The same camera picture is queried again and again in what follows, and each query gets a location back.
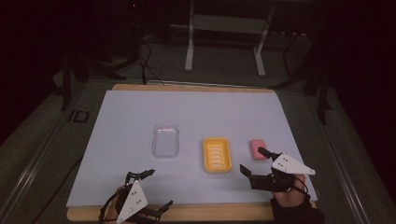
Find black post stand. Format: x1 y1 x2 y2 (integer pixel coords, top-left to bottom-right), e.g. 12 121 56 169
59 50 92 112

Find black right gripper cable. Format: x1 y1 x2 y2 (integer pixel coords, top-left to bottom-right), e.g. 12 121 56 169
290 181 310 196

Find person's right hand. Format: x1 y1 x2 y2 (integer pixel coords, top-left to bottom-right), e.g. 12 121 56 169
271 175 310 207

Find light blue table mat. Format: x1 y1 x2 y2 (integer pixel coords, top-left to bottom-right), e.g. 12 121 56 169
65 90 318 209

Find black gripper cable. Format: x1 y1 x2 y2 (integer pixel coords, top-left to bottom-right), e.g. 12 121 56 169
98 184 129 224
290 181 310 196

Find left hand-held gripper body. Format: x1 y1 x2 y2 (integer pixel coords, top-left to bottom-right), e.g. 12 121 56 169
116 178 161 224

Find clear plastic tray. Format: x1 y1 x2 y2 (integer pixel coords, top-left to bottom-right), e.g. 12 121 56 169
150 124 181 159

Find pink soap bar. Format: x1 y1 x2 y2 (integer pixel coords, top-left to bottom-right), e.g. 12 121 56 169
249 138 269 161

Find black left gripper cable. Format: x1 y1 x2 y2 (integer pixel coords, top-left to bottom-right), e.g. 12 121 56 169
98 184 129 224

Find silver metal strip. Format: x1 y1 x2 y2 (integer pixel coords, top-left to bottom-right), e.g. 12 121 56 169
146 79 251 90

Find black angled stand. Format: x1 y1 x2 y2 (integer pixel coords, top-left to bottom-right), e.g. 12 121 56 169
270 31 333 126

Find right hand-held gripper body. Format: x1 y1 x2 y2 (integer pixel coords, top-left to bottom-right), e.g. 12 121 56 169
247 151 317 193

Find black rectangular floor frame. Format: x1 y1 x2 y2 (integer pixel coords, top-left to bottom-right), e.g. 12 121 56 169
67 109 91 123

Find black floor cables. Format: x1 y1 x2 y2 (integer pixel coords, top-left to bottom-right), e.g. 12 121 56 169
135 39 165 86

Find white metal stand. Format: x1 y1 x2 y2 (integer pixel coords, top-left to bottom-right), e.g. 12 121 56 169
184 0 277 78

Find metal floor rail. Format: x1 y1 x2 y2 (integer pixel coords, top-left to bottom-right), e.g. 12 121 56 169
306 90 379 224
0 122 64 218

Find black tripod stand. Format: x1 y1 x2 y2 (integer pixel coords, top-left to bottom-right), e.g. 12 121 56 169
71 0 145 82

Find yellow soap dish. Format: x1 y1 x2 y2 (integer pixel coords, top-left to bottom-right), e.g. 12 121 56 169
203 136 233 174

